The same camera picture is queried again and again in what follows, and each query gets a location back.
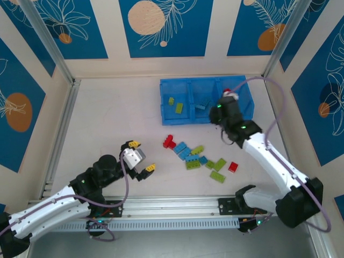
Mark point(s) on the long blue lego brick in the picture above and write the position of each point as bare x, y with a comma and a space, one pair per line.
200, 106

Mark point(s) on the small green lego brick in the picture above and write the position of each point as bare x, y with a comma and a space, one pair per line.
210, 164
171, 101

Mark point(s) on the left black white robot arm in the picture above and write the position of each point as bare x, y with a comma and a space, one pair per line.
48, 212

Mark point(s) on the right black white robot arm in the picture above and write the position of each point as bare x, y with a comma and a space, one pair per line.
268, 158

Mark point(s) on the small controller circuit board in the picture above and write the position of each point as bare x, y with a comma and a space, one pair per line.
98, 222
251, 224

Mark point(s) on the blue three-compartment plastic bin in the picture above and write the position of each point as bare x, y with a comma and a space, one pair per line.
182, 88

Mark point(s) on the grey metal sheet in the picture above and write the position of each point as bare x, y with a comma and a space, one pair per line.
172, 244

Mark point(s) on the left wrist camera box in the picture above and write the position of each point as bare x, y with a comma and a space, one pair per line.
133, 159

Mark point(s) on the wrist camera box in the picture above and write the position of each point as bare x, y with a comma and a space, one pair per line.
133, 159
231, 94

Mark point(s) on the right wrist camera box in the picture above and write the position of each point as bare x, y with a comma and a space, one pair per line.
231, 94

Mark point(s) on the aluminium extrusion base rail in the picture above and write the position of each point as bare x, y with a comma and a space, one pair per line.
172, 207

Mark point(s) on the aluminium side rail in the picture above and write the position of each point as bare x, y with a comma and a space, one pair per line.
62, 131

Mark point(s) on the blue floral wall panel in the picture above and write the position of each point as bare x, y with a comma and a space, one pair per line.
166, 45
322, 94
340, 205
2, 208
317, 27
32, 37
80, 27
250, 16
10, 80

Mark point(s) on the aluminium frame post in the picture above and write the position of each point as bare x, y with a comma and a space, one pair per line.
287, 35
51, 40
323, 243

